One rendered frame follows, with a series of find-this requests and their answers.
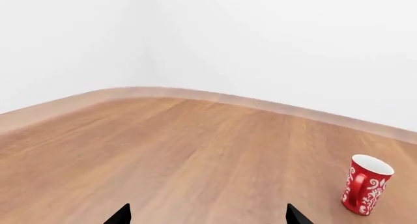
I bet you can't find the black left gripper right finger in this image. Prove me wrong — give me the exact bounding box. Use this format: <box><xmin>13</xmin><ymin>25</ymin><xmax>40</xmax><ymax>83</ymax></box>
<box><xmin>286</xmin><ymin>203</ymin><xmax>314</xmax><ymax>224</ymax></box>

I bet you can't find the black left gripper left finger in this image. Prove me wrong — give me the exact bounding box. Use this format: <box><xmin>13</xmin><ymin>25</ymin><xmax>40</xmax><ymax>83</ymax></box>
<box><xmin>103</xmin><ymin>203</ymin><xmax>132</xmax><ymax>224</ymax></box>

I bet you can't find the red mug with white pattern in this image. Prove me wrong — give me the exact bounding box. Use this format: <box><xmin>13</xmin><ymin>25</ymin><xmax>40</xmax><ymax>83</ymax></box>
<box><xmin>340</xmin><ymin>154</ymin><xmax>395</xmax><ymax>216</ymax></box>

